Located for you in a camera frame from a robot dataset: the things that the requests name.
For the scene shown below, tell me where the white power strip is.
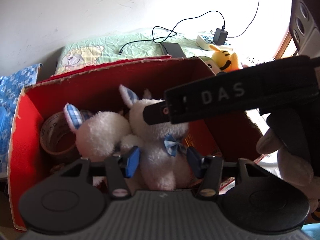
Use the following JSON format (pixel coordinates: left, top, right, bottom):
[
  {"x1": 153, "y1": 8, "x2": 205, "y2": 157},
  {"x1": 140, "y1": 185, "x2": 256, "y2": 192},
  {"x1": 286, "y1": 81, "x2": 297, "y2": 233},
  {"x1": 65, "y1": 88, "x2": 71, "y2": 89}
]
[{"x1": 195, "y1": 34, "x2": 232, "y2": 51}]

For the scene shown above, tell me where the small red gift box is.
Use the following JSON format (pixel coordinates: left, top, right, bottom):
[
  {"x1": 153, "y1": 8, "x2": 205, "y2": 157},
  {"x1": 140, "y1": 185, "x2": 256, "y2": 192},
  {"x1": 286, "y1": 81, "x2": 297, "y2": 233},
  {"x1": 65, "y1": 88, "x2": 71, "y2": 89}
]
[{"x1": 183, "y1": 120, "x2": 222, "y2": 157}]

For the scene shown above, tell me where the red cardboard box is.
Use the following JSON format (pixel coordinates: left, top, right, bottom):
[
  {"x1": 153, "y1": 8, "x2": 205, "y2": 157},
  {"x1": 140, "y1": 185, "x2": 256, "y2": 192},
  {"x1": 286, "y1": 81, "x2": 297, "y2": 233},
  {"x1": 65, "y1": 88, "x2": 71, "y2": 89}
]
[{"x1": 8, "y1": 56, "x2": 262, "y2": 231}]

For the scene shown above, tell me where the green avocado plush toy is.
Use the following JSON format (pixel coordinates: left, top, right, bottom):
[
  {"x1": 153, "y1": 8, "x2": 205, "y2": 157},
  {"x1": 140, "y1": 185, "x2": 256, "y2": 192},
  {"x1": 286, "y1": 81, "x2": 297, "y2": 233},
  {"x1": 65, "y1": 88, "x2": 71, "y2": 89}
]
[{"x1": 199, "y1": 56, "x2": 221, "y2": 75}]

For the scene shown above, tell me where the gloved right hand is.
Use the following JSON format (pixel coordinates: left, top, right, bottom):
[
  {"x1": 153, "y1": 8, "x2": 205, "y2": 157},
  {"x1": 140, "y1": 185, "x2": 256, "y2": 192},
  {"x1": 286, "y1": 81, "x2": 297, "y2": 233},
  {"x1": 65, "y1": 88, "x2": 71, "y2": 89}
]
[{"x1": 256, "y1": 128, "x2": 319, "y2": 212}]

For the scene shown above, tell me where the tape roll in box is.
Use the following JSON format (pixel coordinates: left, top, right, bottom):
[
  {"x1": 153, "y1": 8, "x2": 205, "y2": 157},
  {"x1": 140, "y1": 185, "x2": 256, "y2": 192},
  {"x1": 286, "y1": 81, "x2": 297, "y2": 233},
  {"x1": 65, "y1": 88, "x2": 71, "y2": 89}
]
[{"x1": 40, "y1": 112, "x2": 75, "y2": 157}]

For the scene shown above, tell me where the white bunny plush toy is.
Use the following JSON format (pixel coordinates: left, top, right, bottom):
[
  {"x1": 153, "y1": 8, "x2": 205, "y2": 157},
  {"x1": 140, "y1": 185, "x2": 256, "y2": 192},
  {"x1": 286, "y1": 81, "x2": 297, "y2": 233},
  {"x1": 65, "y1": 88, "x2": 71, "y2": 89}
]
[{"x1": 63, "y1": 103, "x2": 131, "y2": 162}]

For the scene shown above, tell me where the black charger adapter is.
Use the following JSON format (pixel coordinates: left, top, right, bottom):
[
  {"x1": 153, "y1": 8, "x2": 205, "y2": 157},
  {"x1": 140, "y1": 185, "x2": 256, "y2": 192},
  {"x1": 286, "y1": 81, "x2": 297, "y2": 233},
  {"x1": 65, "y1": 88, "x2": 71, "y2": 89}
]
[{"x1": 213, "y1": 25, "x2": 228, "y2": 46}]

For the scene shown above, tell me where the cartoon print bed sheet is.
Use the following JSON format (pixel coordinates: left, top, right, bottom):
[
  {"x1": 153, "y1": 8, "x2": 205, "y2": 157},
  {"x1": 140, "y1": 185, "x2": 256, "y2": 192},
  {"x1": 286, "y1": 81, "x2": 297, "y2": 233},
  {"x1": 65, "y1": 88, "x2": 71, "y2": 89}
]
[{"x1": 55, "y1": 34, "x2": 274, "y2": 75}]

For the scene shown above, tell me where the black charging cable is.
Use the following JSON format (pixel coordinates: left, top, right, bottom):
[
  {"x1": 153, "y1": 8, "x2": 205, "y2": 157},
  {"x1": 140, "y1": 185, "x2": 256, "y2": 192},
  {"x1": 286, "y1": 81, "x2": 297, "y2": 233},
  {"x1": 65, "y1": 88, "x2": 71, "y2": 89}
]
[{"x1": 118, "y1": 10, "x2": 226, "y2": 55}]

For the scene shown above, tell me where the yellow tiger plush toy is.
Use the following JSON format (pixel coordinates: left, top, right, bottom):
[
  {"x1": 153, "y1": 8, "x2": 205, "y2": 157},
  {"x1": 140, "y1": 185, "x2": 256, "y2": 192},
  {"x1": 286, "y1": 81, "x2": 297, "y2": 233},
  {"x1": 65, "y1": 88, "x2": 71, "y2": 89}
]
[{"x1": 209, "y1": 44, "x2": 239, "y2": 73}]

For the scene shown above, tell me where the black smartphone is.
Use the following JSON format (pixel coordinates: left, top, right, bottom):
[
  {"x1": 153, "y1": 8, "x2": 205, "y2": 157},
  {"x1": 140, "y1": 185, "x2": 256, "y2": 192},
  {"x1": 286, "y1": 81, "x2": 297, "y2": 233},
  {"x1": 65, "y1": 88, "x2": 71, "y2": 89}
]
[{"x1": 160, "y1": 42, "x2": 186, "y2": 58}]

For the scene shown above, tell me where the blue white patterned cloth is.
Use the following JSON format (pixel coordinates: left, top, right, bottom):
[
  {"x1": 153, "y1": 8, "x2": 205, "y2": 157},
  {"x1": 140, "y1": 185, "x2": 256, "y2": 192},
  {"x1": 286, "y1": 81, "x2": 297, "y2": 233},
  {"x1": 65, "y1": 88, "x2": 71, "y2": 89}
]
[{"x1": 1, "y1": 63, "x2": 42, "y2": 178}]

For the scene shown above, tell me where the grey power cord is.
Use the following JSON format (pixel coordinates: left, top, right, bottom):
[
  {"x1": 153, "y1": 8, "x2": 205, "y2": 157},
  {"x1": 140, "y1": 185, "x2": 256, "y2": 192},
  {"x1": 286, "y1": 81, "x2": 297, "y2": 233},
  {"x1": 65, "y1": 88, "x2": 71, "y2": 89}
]
[{"x1": 226, "y1": 0, "x2": 266, "y2": 39}]

